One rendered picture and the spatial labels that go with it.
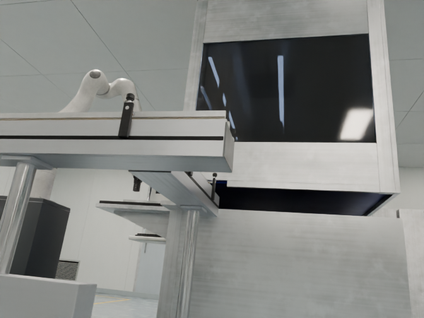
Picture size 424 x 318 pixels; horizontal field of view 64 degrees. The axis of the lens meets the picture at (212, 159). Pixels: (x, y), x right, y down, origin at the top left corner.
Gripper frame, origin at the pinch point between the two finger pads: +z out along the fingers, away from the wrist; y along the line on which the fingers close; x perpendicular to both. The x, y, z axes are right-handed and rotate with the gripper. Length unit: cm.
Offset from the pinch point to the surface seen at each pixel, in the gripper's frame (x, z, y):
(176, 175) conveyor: -42, 14, -77
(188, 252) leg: -38, 33, -36
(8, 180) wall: 464, -115, 459
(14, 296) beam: -12, 48, -92
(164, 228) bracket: -18.1, 20.4, -2.1
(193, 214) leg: -39, 18, -35
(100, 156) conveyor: -26, 15, -94
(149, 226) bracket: -10.1, 20.1, -1.5
